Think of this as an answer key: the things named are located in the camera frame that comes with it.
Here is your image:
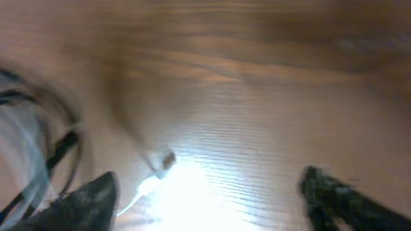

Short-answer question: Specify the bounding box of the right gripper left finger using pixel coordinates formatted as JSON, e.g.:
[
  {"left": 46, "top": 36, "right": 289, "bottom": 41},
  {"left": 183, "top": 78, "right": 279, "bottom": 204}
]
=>
[{"left": 6, "top": 171, "right": 118, "bottom": 231}]

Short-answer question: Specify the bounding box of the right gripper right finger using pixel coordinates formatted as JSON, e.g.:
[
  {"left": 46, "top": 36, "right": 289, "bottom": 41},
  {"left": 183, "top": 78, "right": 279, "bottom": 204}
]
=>
[{"left": 299, "top": 166, "right": 410, "bottom": 231}]

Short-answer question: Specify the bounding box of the black cable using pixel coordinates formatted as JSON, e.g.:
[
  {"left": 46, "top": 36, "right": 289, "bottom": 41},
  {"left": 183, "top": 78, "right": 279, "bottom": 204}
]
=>
[{"left": 0, "top": 69, "right": 81, "bottom": 222}]

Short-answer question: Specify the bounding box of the white cable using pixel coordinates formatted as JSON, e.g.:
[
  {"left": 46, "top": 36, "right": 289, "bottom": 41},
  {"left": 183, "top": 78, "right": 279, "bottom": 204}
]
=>
[{"left": 0, "top": 102, "right": 177, "bottom": 231}]

